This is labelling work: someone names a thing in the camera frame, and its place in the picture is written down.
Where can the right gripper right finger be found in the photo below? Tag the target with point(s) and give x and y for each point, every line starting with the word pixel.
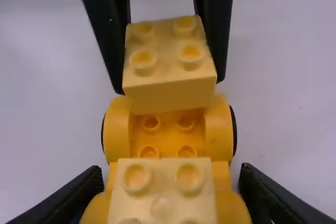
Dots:
pixel 283 203

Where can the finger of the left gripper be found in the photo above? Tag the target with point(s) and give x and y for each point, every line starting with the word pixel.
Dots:
pixel 110 24
pixel 215 11

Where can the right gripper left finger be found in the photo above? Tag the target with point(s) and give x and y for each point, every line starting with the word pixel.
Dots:
pixel 52 203

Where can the yellow toy brick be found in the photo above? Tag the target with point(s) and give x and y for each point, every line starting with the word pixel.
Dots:
pixel 168 87

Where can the yellow toy car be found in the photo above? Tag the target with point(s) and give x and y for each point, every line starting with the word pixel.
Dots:
pixel 162 140

